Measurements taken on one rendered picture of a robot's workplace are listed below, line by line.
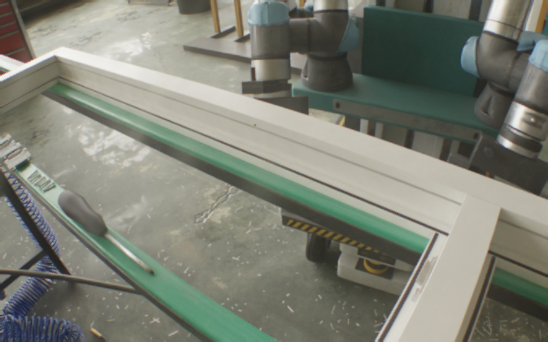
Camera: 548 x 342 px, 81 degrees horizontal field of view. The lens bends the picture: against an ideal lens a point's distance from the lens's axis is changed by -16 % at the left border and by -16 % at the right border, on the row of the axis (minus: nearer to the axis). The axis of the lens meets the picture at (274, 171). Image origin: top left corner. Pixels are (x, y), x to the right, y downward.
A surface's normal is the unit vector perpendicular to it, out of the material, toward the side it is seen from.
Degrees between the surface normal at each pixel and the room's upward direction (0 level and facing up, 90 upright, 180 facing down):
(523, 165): 67
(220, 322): 0
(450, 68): 90
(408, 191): 90
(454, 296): 0
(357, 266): 0
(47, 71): 90
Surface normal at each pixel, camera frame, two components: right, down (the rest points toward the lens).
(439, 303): -0.07, -0.77
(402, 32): -0.44, 0.59
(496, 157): -0.50, 0.22
